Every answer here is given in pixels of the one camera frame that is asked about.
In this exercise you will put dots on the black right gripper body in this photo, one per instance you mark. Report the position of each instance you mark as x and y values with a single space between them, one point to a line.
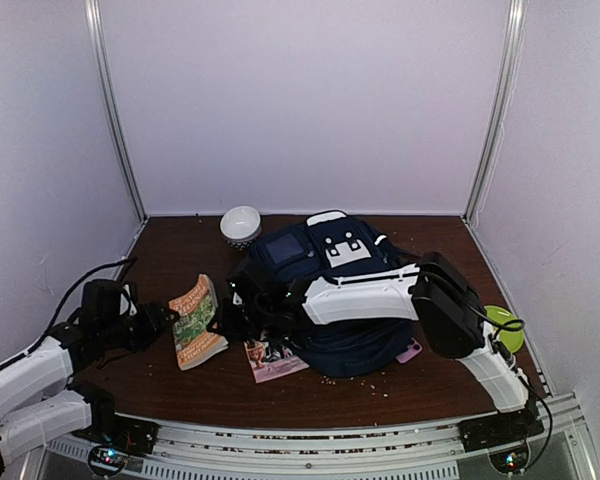
239 324

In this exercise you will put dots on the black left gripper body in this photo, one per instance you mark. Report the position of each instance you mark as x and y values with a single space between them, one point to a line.
141 333

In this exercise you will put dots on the orange green treehouse book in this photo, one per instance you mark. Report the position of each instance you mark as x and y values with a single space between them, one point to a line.
193 343

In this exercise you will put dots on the navy blue student backpack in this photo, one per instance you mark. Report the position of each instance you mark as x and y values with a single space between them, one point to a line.
336 287

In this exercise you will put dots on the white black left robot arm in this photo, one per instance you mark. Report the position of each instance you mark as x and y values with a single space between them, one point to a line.
39 397

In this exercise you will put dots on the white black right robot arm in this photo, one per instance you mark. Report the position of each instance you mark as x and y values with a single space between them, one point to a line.
456 327

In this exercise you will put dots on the pink Shakespeare story book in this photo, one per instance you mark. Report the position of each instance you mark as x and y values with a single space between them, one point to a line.
272 359

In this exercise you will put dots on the white patterned ceramic bowl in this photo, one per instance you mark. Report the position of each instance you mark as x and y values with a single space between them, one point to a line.
240 226

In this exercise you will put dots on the pink smartphone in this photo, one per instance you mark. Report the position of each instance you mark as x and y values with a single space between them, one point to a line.
413 350

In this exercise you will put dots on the green plate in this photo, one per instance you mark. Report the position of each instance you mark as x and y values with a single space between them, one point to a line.
513 334

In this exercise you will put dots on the front aluminium rail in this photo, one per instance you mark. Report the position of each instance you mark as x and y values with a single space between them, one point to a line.
428 450

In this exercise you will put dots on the left aluminium frame post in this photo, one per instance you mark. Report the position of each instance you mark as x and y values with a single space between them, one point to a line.
96 33

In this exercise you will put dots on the aluminium frame post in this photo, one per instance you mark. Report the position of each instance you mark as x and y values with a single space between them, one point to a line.
96 33
504 88

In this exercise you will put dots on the right aluminium frame post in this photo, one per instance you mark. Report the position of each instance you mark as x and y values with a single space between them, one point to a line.
504 88

